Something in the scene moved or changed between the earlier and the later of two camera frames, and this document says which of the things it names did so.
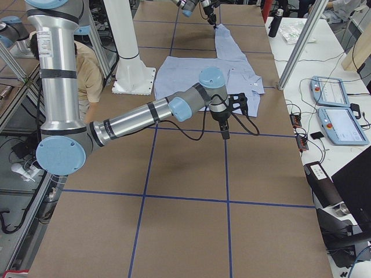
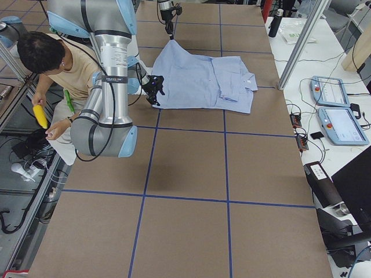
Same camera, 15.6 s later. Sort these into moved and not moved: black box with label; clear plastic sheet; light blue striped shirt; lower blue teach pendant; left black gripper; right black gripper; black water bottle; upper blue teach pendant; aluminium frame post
Moved: right black gripper; left black gripper; light blue striped shirt
Not moved: clear plastic sheet; lower blue teach pendant; upper blue teach pendant; black box with label; black water bottle; aluminium frame post
